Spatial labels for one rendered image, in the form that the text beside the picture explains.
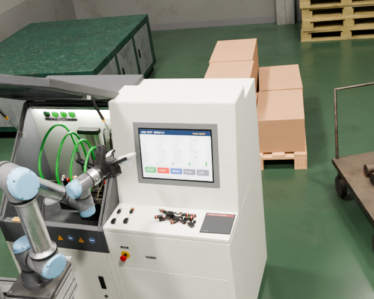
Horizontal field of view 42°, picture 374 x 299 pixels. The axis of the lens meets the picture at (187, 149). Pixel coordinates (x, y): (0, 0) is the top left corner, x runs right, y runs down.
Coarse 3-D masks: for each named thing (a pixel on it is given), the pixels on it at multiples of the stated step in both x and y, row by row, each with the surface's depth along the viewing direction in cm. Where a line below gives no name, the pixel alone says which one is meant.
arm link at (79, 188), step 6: (84, 174) 216; (72, 180) 213; (78, 180) 212; (84, 180) 213; (90, 180) 215; (66, 186) 212; (72, 186) 210; (78, 186) 211; (84, 186) 213; (90, 186) 216; (66, 192) 214; (72, 192) 210; (78, 192) 211; (84, 192) 214; (90, 192) 217; (72, 198) 213; (78, 198) 214
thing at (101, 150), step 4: (96, 148) 224; (100, 148) 221; (104, 148) 222; (96, 152) 224; (100, 152) 222; (104, 152) 222; (96, 156) 223; (100, 156) 221; (104, 156) 222; (96, 160) 223; (100, 160) 221; (104, 160) 222; (96, 164) 223; (100, 164) 221; (104, 164) 222; (100, 168) 221
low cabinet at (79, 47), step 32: (32, 32) 693; (64, 32) 670; (96, 32) 648; (128, 32) 628; (0, 64) 584; (32, 64) 567; (64, 64) 551; (96, 64) 536; (128, 64) 620; (0, 128) 590
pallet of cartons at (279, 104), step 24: (216, 48) 524; (240, 48) 513; (216, 72) 464; (240, 72) 456; (264, 72) 538; (288, 72) 529; (264, 96) 485; (288, 96) 478; (264, 120) 442; (288, 120) 438; (264, 144) 455; (288, 144) 450
